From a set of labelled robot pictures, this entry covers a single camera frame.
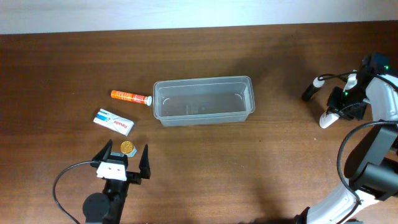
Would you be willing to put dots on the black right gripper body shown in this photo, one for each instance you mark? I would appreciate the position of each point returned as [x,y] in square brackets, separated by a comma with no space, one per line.
[349,104]

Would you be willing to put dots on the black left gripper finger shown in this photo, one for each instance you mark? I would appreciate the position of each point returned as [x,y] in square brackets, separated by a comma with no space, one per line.
[103,154]
[144,165]

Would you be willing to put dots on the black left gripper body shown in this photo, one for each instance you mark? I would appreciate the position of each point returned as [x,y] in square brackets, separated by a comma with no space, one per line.
[118,190]

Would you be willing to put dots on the white Panadol box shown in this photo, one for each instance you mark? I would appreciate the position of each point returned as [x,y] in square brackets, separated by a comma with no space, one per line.
[113,122]

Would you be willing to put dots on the dark bottle white cap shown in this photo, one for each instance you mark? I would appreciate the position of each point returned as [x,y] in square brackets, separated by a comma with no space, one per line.
[313,88]

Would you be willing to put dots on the orange effervescent tablet tube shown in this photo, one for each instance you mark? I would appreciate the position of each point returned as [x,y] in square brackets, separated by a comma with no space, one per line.
[121,95]

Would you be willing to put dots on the clear plastic container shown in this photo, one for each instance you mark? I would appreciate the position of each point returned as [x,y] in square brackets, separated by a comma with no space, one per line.
[203,100]

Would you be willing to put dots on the white spray bottle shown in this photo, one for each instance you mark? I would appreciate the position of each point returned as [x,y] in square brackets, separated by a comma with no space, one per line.
[335,101]

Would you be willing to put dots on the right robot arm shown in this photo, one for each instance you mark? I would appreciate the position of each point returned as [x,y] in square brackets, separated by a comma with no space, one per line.
[367,176]

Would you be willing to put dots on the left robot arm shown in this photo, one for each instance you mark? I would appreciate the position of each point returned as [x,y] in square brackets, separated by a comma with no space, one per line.
[107,206]

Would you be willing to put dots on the gold lid small jar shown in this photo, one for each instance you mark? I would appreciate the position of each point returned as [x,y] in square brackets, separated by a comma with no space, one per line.
[128,148]

